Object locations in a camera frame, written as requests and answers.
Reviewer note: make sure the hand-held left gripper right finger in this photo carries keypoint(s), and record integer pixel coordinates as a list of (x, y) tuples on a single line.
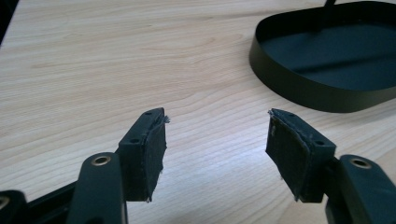
[(299, 155)]

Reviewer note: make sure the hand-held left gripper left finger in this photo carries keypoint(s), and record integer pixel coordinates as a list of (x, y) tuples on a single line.
[(141, 155)]

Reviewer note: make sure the black oval tray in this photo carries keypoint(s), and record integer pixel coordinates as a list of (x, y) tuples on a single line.
[(327, 59)]

